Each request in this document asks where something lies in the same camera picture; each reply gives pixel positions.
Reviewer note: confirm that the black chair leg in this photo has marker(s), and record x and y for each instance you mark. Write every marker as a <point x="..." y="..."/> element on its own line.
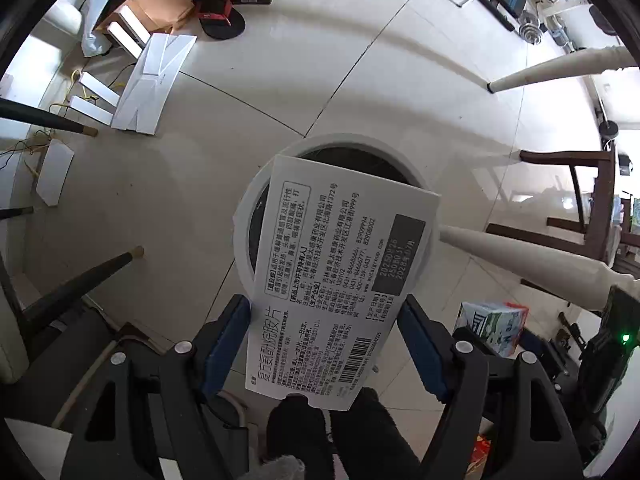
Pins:
<point x="45" y="117"/>
<point x="15" y="212"/>

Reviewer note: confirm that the white table leg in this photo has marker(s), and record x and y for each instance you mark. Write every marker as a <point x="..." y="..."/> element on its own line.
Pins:
<point x="550" y="69"/>
<point x="525" y="265"/>

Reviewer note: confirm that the grey chair with black legs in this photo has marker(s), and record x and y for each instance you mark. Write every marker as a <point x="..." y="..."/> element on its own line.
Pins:
<point x="75" y="287"/>

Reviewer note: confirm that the black red slipper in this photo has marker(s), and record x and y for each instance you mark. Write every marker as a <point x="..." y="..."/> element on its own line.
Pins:
<point x="220" y="15"/>

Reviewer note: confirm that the metal weight plates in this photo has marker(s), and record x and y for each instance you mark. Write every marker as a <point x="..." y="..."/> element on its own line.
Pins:
<point x="531" y="30"/>

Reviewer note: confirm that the white cardboard strip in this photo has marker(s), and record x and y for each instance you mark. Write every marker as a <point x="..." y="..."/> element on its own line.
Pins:
<point x="122" y="40"/>
<point x="91" y="110"/>
<point x="136" y="22"/>
<point x="100" y="89"/>

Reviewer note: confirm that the white medicine box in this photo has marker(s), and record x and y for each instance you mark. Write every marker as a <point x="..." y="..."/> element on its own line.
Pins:
<point x="340" y="270"/>

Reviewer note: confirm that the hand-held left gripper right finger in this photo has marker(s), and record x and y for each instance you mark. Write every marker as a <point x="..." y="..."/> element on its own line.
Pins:
<point x="422" y="350"/>

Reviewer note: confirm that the dark wooden chair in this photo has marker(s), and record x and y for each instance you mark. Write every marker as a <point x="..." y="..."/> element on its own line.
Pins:
<point x="590" y="160"/>

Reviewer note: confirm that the white folded cardboard sheet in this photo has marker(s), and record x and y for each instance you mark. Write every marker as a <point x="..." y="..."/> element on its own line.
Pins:
<point x="150" y="80"/>

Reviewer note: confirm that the green white carton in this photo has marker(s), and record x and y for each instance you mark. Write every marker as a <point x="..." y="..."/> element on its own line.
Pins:
<point x="492" y="327"/>

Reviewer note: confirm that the white trash bin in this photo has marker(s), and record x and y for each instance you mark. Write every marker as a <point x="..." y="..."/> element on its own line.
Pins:
<point x="345" y="138"/>

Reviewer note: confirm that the black fleece clothing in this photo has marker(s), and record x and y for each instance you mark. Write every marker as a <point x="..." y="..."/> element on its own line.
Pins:
<point x="360" y="440"/>

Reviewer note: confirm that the red snack packet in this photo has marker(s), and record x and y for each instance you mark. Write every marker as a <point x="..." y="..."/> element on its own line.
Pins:
<point x="482" y="447"/>

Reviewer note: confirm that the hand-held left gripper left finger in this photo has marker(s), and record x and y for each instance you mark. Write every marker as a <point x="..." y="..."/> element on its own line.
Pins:
<point x="227" y="345"/>

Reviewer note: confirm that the grey fluffy slipper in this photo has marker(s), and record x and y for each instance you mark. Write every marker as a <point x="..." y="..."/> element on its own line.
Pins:
<point x="275" y="469"/>

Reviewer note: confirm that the white cardboard flap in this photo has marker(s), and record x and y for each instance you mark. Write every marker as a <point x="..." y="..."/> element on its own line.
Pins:
<point x="55" y="170"/>

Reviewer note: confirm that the white plastic bag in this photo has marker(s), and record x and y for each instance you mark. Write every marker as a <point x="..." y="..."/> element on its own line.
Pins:
<point x="95" y="10"/>

